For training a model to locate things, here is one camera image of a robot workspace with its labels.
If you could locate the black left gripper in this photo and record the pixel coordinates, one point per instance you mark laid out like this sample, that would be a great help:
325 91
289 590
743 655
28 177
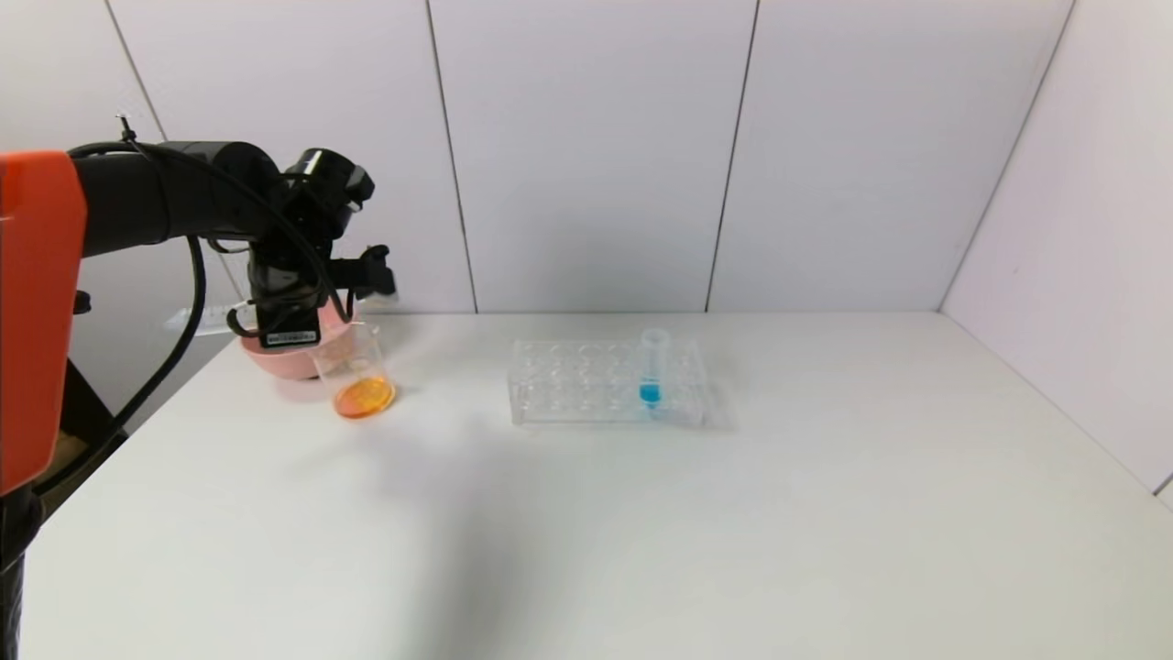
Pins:
288 328

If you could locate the pink plastic bowl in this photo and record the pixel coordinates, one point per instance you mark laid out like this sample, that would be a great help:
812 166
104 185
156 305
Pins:
275 362

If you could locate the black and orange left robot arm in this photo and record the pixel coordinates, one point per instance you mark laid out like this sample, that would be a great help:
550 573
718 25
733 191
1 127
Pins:
37 321

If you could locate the test tube with yellow pigment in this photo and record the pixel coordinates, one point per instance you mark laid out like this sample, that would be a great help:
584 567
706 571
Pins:
202 321

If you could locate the clear acrylic test tube rack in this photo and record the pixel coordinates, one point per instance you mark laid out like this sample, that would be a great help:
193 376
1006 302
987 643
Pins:
586 403

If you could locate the test tube with blue pigment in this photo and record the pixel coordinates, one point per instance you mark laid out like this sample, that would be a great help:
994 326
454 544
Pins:
651 394

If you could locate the clear glass beaker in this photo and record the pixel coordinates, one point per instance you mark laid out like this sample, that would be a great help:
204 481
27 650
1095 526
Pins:
365 396

